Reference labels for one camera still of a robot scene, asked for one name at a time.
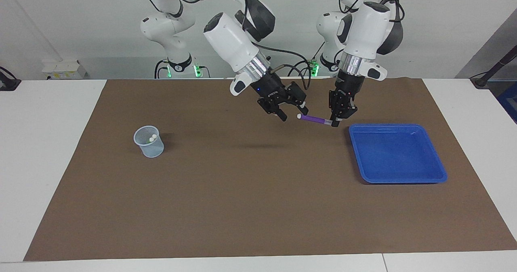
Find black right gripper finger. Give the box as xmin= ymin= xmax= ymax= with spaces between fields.
xmin=287 ymin=81 xmax=309 ymax=116
xmin=258 ymin=99 xmax=288 ymax=122

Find translucent plastic cup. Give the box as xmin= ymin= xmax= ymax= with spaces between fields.
xmin=133 ymin=125 xmax=165 ymax=158

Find brown table mat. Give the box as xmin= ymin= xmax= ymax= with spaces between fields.
xmin=23 ymin=77 xmax=517 ymax=261

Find black clamp mount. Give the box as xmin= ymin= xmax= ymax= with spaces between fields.
xmin=0 ymin=66 xmax=21 ymax=91

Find blue plastic tray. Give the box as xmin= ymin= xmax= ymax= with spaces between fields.
xmin=349 ymin=123 xmax=448 ymax=184

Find black tripod pole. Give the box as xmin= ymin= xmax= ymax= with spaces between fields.
xmin=470 ymin=46 xmax=517 ymax=89

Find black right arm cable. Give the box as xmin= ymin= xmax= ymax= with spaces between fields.
xmin=139 ymin=0 xmax=311 ymax=90

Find blue crate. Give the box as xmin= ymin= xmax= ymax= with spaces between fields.
xmin=496 ymin=82 xmax=517 ymax=124

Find black right base cables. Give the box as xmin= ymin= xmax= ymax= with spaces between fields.
xmin=155 ymin=60 xmax=170 ymax=79

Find black base cables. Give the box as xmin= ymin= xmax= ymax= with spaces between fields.
xmin=155 ymin=60 xmax=170 ymax=79
xmin=288 ymin=42 xmax=326 ymax=77

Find black left base cables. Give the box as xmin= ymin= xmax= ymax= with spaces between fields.
xmin=288 ymin=42 xmax=326 ymax=77

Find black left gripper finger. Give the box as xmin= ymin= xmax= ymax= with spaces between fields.
xmin=341 ymin=96 xmax=358 ymax=121
xmin=328 ymin=90 xmax=342 ymax=128

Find purple highlighter pen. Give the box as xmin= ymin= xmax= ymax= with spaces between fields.
xmin=297 ymin=114 xmax=332 ymax=126

